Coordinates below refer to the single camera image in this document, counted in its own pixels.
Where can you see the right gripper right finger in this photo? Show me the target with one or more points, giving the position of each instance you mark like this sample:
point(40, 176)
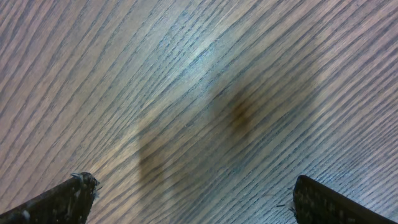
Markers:
point(315, 203)

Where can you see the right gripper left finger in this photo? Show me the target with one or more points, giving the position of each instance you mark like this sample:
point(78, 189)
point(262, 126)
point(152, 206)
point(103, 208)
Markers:
point(68, 202)

